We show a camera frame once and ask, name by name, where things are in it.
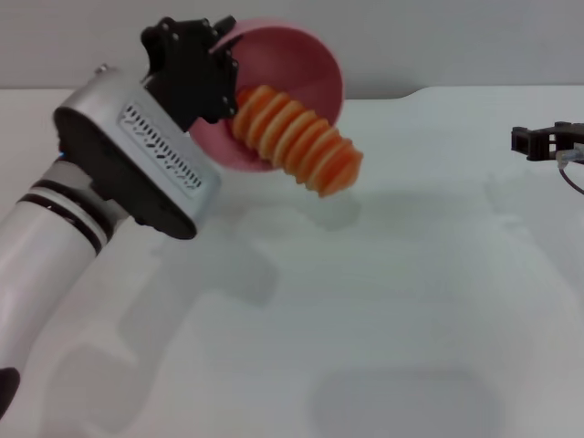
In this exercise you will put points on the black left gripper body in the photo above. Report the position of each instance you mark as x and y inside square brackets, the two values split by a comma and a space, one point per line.
[187, 68]

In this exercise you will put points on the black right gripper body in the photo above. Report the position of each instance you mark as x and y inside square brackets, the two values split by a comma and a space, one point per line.
[568, 134]

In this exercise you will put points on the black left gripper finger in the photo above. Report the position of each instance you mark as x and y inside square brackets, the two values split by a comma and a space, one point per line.
[229, 82]
[223, 28]

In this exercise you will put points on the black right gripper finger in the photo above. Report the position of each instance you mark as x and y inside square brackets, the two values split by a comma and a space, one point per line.
[522, 141]

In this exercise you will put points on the pink plastic bowl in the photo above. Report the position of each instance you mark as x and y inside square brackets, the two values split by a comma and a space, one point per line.
[296, 64]

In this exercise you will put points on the golden ridged bread loaf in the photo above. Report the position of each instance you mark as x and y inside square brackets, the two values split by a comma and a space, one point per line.
[296, 137]

